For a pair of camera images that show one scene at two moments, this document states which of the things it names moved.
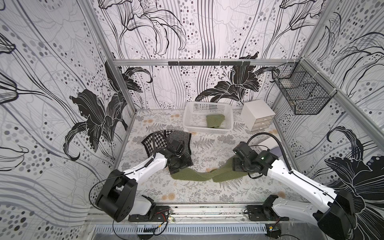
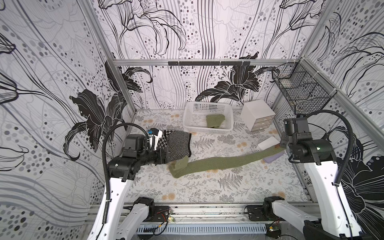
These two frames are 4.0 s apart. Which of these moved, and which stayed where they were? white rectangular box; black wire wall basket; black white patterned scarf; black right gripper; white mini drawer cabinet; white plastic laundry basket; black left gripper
Moved: black left gripper; black right gripper
Stayed: black wire wall basket; white rectangular box; white mini drawer cabinet; white plastic laundry basket; black white patterned scarf
